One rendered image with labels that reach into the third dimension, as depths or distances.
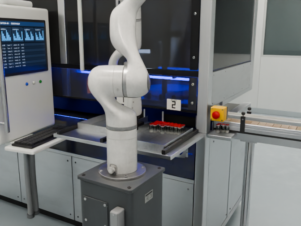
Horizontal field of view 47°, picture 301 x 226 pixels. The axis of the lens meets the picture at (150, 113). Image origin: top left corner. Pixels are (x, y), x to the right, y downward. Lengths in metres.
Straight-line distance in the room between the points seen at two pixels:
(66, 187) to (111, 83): 1.43
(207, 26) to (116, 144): 0.81
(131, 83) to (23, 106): 1.02
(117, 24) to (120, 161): 0.51
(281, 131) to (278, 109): 4.61
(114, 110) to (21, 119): 0.96
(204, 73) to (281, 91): 4.67
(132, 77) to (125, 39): 0.15
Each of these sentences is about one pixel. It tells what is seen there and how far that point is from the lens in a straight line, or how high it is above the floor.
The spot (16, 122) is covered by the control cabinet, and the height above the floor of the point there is 0.90.
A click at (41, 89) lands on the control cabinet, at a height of 1.06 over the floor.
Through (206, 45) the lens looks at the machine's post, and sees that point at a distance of 1.79.
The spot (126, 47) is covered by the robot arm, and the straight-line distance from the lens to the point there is 1.27.
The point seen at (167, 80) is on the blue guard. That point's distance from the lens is 1.89.
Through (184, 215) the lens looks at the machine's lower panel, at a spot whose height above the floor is 0.37.
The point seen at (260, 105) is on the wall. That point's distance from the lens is 6.52.
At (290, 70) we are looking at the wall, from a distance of 6.35.
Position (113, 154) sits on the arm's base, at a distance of 1.32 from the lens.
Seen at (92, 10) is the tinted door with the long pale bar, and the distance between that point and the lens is 2.16.
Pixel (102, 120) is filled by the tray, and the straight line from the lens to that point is 2.11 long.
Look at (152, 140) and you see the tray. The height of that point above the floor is 0.88.
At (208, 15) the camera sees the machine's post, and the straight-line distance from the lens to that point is 1.79.
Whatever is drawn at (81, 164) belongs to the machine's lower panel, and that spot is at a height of 0.54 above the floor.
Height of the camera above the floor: 1.40
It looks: 13 degrees down
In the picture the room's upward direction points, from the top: straight up
